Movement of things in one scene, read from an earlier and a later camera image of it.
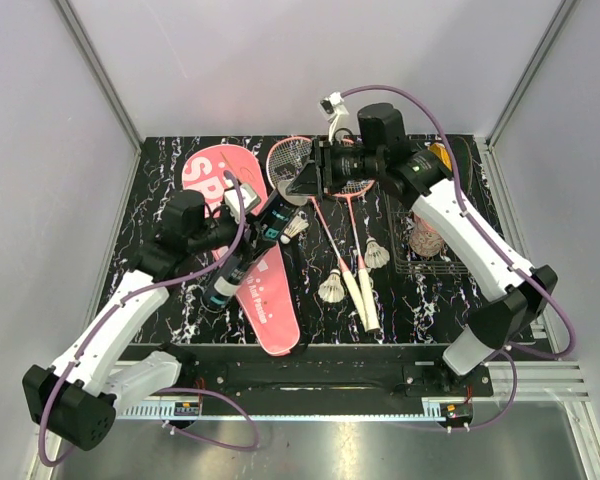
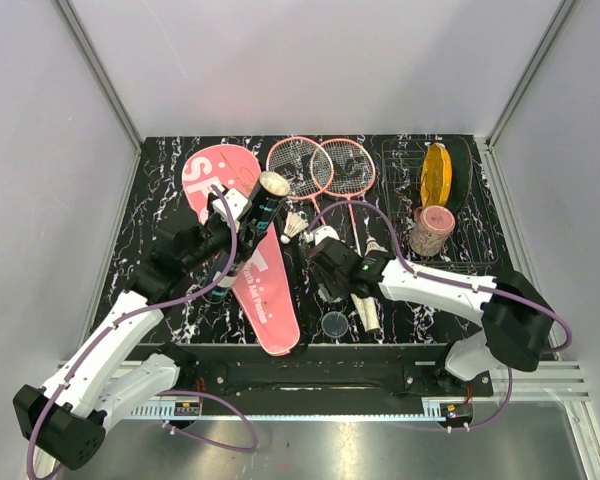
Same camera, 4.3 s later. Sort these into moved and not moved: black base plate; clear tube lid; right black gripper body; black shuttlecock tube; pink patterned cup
Moved: clear tube lid; right black gripper body; black shuttlecock tube
Not moved: pink patterned cup; black base plate
